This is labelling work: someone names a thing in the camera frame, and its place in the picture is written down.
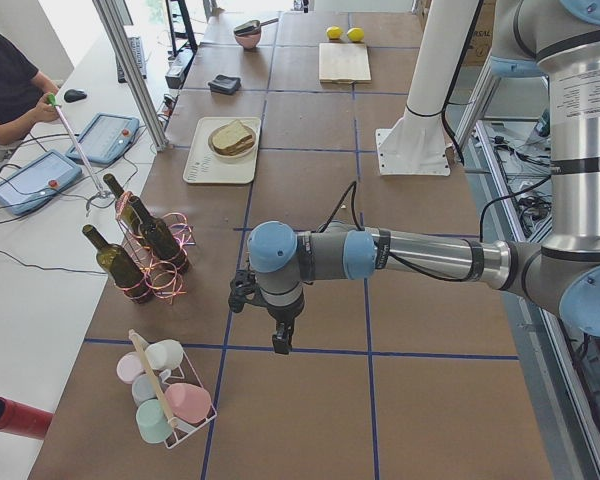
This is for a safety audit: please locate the dark green wine bottle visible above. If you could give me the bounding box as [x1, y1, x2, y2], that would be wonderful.
[82, 224, 152, 304]

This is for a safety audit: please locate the seated person black shirt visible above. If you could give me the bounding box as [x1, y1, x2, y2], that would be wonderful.
[0, 34, 59, 145]

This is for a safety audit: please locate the cream bear serving tray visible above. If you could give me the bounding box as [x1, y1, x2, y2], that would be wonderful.
[183, 117, 261, 184]

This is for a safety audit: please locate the lilac cup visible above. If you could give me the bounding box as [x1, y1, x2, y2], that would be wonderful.
[116, 352, 145, 385]

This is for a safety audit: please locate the white wire cup rack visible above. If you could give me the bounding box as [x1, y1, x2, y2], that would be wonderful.
[116, 330, 217, 449]

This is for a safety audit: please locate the bread slice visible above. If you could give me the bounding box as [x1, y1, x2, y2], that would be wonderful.
[212, 137, 255, 156]
[210, 120, 251, 154]

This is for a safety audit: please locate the yellow lemon left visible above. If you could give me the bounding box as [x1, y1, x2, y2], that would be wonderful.
[326, 25, 343, 41]

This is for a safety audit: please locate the white cup in rack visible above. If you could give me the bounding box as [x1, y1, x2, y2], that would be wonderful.
[144, 339, 184, 371]

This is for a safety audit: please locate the mint green cup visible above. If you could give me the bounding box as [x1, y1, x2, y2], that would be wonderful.
[135, 399, 173, 444]

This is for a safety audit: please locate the grey cup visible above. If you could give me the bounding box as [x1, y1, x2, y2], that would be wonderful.
[131, 374, 157, 407]

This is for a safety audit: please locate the black computer mouse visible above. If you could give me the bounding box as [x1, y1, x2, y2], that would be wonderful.
[63, 89, 88, 103]

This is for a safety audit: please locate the metal spoon in bowl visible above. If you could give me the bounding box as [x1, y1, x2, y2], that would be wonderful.
[233, 18, 279, 36]

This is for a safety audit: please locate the pink reacher stick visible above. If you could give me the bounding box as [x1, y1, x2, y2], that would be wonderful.
[47, 93, 114, 215]

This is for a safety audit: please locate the blue teach pendant near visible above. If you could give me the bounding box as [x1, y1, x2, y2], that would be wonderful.
[0, 150, 82, 216]

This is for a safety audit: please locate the bread slice on plate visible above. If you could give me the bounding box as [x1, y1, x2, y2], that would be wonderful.
[212, 137, 255, 156]

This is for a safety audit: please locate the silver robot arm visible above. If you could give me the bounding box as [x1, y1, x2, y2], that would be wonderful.
[228, 1, 600, 354]

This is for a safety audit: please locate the copper wire bottle rack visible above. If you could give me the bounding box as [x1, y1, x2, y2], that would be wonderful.
[116, 212, 196, 304]

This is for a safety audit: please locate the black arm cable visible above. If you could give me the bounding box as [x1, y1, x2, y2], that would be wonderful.
[314, 180, 474, 282]

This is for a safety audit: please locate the bamboo cutting board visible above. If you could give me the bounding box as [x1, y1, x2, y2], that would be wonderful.
[318, 43, 371, 84]

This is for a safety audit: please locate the yellow lemon right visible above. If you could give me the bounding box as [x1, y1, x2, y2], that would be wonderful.
[346, 27, 365, 43]

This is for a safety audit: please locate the round white plate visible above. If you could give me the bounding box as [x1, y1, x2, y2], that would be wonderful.
[208, 123, 256, 158]

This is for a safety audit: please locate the yellow lemon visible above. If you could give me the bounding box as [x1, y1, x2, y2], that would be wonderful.
[326, 25, 343, 41]
[346, 27, 365, 43]

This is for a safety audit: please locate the pink bowl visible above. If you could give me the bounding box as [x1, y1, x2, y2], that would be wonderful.
[234, 30, 262, 50]

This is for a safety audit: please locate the blue teach pendant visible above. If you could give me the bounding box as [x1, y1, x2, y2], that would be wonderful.
[0, 150, 82, 216]
[77, 113, 140, 166]

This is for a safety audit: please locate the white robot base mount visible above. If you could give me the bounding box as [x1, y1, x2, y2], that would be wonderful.
[376, 0, 482, 176]

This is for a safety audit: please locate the pink cup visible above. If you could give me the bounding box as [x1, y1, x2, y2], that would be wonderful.
[165, 383, 212, 424]

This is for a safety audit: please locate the folded grey cloth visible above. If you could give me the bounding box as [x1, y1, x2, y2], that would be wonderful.
[207, 74, 241, 95]

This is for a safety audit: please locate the blue teach pendant far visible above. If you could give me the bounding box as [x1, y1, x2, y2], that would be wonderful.
[77, 113, 140, 166]

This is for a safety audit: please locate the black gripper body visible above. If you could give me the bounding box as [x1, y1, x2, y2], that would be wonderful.
[267, 299, 303, 345]

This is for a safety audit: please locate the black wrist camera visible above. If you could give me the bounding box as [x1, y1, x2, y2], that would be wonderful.
[228, 269, 263, 314]

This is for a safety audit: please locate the red cylinder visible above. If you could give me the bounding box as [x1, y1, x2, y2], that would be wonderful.
[0, 397, 53, 440]

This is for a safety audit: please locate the wooden rack handle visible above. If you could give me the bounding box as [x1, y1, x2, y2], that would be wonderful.
[128, 329, 177, 428]

